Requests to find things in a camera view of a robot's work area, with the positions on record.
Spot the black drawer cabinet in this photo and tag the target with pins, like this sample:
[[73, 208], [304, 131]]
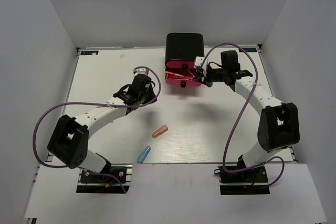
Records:
[[183, 46]]

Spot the orange double-ended marker pen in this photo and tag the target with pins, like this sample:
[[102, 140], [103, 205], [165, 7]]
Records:
[[179, 75]]

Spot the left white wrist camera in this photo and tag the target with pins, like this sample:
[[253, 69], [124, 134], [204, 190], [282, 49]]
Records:
[[140, 70]]

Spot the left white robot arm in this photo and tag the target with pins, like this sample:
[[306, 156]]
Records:
[[69, 141]]

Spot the orange translucent correction tape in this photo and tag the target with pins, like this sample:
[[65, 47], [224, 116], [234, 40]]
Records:
[[160, 131]]

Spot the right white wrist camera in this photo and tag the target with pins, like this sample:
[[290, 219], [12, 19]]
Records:
[[200, 62]]

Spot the blue translucent correction tape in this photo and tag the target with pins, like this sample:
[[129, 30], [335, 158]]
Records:
[[143, 155]]

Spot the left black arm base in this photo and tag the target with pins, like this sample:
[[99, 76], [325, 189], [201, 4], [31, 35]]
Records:
[[118, 182]]

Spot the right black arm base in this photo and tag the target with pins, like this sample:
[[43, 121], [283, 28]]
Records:
[[251, 182]]

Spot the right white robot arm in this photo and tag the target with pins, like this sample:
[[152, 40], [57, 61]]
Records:
[[278, 126]]

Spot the pink drawer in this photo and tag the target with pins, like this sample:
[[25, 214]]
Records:
[[180, 64], [175, 81]]

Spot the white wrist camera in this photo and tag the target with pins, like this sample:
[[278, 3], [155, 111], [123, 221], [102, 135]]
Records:
[[140, 70], [200, 62]]

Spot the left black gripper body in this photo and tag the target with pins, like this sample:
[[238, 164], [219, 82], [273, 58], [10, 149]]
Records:
[[143, 97]]

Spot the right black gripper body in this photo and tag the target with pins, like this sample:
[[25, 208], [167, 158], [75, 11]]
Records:
[[214, 75]]

